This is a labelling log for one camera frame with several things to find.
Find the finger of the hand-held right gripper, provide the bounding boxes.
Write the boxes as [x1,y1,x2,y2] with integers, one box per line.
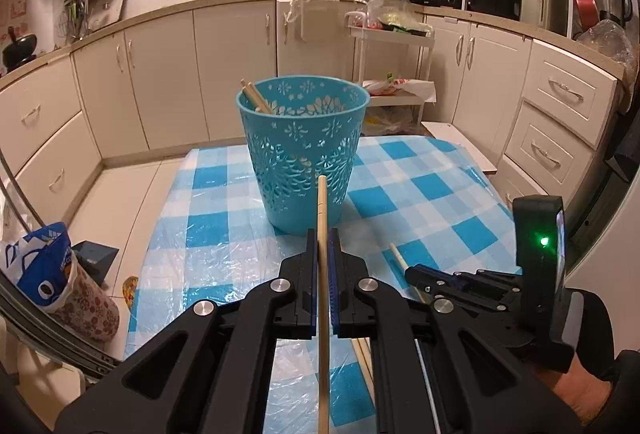
[404,265,522,315]
[452,269,524,295]

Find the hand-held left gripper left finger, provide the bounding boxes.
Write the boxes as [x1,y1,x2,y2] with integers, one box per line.
[55,230,319,434]

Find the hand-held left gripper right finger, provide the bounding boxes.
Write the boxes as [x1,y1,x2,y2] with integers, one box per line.
[330,230,584,434]

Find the single wooden chopstick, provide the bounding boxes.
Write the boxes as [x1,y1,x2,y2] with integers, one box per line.
[317,175,331,434]
[389,243,427,305]
[357,338,377,382]
[245,82,277,115]
[351,339,375,398]

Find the blue perforated plastic basket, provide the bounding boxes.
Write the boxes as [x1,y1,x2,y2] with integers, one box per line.
[235,76,371,236]

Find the chopsticks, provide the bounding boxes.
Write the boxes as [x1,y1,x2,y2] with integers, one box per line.
[240,80,271,115]

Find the person's right forearm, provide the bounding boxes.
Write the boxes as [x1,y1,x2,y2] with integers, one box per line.
[539,350,620,427]

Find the hanging kitchen utensils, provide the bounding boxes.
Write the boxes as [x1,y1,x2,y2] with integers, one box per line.
[59,0,94,40]

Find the blue white checkered tablecloth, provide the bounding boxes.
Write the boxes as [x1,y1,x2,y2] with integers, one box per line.
[125,136,527,434]

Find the white step stool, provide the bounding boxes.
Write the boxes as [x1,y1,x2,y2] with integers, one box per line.
[421,121,502,175]

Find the yellow plastic bag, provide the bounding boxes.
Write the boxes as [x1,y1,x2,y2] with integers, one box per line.
[362,106,419,138]

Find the yellow slipper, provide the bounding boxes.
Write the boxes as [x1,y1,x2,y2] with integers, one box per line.
[121,276,139,313]

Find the red white snack bag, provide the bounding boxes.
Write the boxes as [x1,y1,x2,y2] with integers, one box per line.
[362,76,439,105]

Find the dark grey floor mat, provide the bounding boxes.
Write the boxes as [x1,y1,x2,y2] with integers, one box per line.
[71,240,122,288]

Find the clear plastic bag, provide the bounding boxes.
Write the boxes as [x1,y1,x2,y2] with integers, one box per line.
[574,18,640,80]

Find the white rolling cart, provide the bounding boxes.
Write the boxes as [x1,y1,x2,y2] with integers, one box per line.
[348,21,437,138]

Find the floral patterned bin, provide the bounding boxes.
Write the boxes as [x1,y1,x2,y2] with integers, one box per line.
[46,258,122,343]

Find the red pot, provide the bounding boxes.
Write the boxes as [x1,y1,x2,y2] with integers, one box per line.
[574,0,602,33]

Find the white thermo pot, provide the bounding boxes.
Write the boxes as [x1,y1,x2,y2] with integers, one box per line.
[519,0,569,38]

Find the black cooker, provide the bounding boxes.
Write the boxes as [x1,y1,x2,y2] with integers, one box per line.
[469,0,522,20]

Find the white base cabinets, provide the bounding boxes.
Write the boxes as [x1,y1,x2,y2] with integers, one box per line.
[0,0,626,235]

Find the blue white shopping bag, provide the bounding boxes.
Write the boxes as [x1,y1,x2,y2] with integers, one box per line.
[0,221,77,311]

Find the plastic bag of food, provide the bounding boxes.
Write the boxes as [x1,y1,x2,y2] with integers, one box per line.
[356,0,434,35]

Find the white hanging bin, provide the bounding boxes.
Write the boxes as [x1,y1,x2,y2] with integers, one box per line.
[284,0,352,43]

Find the hanging metal tray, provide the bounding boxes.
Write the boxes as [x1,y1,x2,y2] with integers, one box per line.
[87,0,131,30]

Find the black wok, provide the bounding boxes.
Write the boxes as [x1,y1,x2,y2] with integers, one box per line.
[1,32,39,70]

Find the red wall decoration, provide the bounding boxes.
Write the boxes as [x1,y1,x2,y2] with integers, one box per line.
[0,0,29,23]

